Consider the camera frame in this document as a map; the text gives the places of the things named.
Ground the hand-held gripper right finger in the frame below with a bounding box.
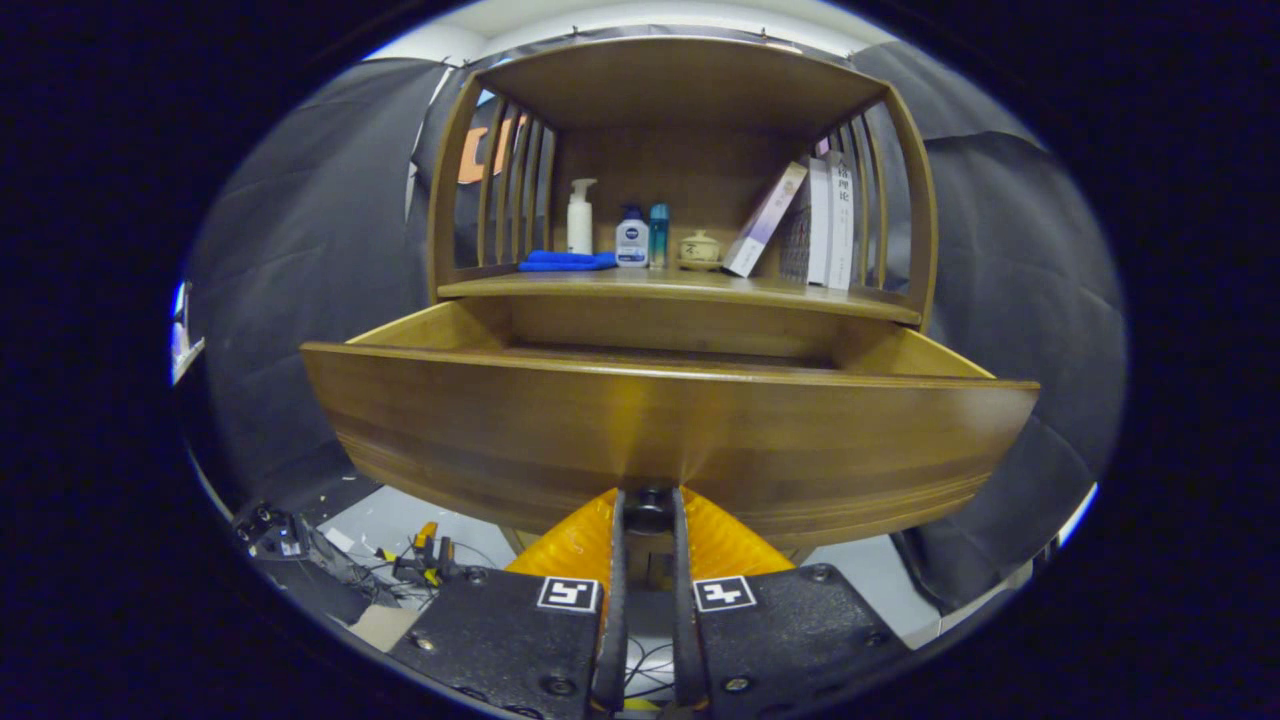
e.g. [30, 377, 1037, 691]
[668, 485, 911, 713]

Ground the yellow black clamp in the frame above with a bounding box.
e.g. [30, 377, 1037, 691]
[395, 522, 461, 586]

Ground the white bottle with blue cap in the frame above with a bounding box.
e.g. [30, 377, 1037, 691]
[615, 205, 650, 269]

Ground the white pump bottle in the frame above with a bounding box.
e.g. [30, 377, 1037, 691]
[566, 178, 599, 255]

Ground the brown wooden countertop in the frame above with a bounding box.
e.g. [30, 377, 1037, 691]
[437, 265, 923, 326]

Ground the grey cover book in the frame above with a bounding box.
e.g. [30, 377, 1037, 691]
[780, 180, 831, 286]

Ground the beige lidded teacup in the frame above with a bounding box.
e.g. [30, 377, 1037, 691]
[676, 230, 723, 272]

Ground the folded blue cloth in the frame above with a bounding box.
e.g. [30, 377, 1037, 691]
[518, 250, 619, 273]

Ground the purple and white book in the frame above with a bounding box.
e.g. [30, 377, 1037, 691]
[722, 162, 808, 278]

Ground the black backdrop cloth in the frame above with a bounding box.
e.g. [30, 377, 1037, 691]
[185, 25, 1126, 611]

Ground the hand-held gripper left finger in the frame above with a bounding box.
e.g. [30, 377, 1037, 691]
[388, 488, 631, 716]

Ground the black floor equipment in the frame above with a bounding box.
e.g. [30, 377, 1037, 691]
[235, 505, 373, 626]

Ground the brown wooden cabinet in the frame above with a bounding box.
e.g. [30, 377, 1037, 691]
[425, 35, 941, 561]

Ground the brown wooden drawer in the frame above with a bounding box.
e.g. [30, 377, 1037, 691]
[300, 298, 1041, 551]

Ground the printed paper poster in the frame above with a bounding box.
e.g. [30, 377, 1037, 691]
[170, 280, 206, 386]

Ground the cardboard piece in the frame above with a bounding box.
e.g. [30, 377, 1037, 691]
[348, 603, 421, 653]

